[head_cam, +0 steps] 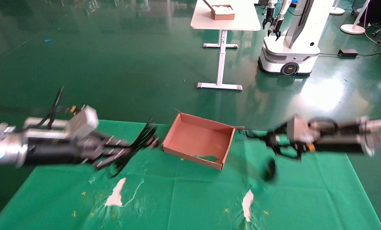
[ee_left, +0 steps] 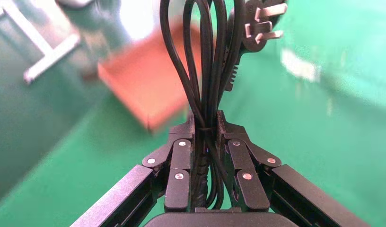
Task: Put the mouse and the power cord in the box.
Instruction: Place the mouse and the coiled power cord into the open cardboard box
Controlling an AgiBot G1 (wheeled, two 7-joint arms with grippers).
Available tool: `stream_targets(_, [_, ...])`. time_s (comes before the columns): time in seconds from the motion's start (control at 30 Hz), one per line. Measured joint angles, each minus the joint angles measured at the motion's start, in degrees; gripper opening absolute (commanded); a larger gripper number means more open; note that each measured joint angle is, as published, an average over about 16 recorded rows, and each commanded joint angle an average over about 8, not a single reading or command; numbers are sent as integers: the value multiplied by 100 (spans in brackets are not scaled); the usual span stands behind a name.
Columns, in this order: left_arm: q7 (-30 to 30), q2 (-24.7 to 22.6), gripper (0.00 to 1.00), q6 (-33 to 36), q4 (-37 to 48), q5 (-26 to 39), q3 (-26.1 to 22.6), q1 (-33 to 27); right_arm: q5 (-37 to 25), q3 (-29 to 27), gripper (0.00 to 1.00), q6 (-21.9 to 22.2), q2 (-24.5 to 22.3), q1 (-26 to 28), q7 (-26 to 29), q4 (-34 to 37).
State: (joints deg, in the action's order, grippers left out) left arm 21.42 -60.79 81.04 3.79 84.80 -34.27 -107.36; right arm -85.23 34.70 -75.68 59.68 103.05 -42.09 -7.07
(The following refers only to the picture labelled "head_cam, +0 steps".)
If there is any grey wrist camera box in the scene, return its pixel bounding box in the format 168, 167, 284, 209
66, 105, 99, 138
286, 116, 310, 143

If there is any white packing material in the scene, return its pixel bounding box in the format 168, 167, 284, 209
214, 5, 235, 14

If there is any green table cloth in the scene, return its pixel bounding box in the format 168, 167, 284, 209
0, 120, 381, 230

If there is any thick black power cord bundle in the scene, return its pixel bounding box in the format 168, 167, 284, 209
110, 119, 161, 179

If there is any black floor cable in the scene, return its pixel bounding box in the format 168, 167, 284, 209
318, 50, 381, 58

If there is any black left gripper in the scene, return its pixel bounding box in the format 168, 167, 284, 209
72, 132, 137, 170

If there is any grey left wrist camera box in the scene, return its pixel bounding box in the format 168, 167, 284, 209
66, 105, 99, 138

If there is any white round stand base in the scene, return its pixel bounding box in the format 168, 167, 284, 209
329, 0, 345, 16

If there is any open brown cardboard box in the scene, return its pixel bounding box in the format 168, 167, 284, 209
161, 109, 245, 171

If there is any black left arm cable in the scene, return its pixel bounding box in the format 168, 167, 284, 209
39, 86, 65, 130

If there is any small brown lidded box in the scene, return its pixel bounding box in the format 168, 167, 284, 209
203, 0, 236, 21

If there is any black power adapter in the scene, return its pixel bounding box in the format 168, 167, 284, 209
338, 49, 358, 58

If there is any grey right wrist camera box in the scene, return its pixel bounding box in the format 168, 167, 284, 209
286, 116, 310, 143

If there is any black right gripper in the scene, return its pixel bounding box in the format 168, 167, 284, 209
245, 123, 316, 160

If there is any thin black cable bundle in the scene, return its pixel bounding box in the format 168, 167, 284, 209
261, 156, 278, 183

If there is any white pedestal table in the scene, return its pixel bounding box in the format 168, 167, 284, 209
190, 0, 261, 91

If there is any white wheeled robot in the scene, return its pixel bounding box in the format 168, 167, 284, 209
258, 0, 335, 76

